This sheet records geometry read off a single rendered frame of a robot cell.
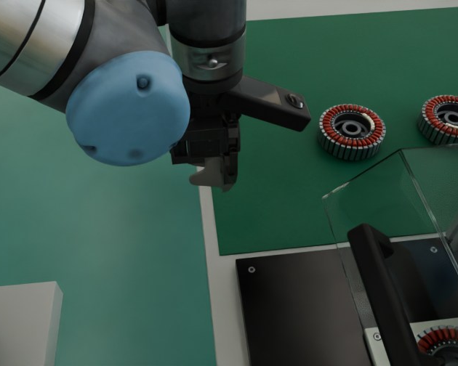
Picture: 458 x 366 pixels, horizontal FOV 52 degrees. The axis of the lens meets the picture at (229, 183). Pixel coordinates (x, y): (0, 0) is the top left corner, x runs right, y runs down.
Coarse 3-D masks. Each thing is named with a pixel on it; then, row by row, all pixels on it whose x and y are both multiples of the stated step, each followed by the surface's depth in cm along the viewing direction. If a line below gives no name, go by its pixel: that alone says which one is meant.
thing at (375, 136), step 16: (336, 112) 83; (352, 112) 83; (368, 112) 82; (320, 128) 81; (352, 128) 83; (368, 128) 82; (384, 128) 80; (336, 144) 78; (352, 144) 78; (368, 144) 78
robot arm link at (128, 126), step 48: (0, 0) 23; (48, 0) 24; (96, 0) 27; (0, 48) 24; (48, 48) 25; (96, 48) 26; (144, 48) 28; (48, 96) 27; (96, 96) 26; (144, 96) 27; (96, 144) 28; (144, 144) 29
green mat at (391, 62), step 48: (288, 48) 101; (336, 48) 101; (384, 48) 101; (432, 48) 101; (336, 96) 91; (384, 96) 91; (432, 96) 91; (288, 144) 83; (384, 144) 83; (432, 144) 83; (240, 192) 76; (288, 192) 76; (240, 240) 70; (288, 240) 70
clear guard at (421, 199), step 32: (384, 160) 39; (416, 160) 37; (448, 160) 37; (352, 192) 40; (384, 192) 38; (416, 192) 36; (448, 192) 35; (352, 224) 39; (384, 224) 36; (416, 224) 35; (448, 224) 33; (352, 256) 37; (416, 256) 34; (448, 256) 32; (352, 288) 36; (416, 288) 33; (448, 288) 31; (416, 320) 32; (448, 320) 30; (384, 352) 32; (448, 352) 30
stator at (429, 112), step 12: (444, 96) 85; (456, 96) 86; (432, 108) 83; (444, 108) 85; (456, 108) 85; (420, 120) 84; (432, 120) 81; (444, 120) 83; (456, 120) 84; (432, 132) 82; (444, 132) 80; (456, 132) 79; (444, 144) 81
